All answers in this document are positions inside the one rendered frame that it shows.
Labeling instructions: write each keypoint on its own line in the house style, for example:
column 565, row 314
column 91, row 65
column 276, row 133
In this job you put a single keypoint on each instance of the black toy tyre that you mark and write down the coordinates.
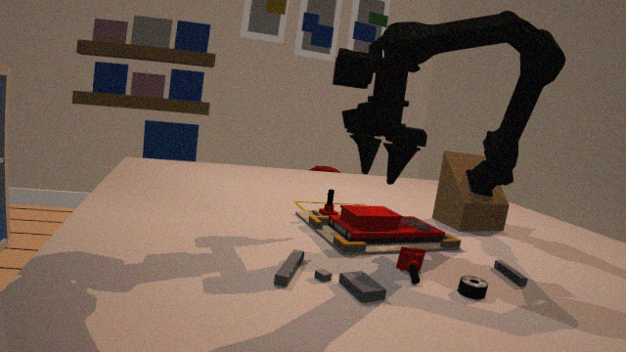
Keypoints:
column 472, row 287

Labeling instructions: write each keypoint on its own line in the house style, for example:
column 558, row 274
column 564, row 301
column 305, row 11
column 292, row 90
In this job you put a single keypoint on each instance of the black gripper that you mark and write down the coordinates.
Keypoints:
column 404, row 139

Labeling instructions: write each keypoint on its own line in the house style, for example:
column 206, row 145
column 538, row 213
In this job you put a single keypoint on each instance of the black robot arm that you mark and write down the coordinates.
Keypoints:
column 408, row 44

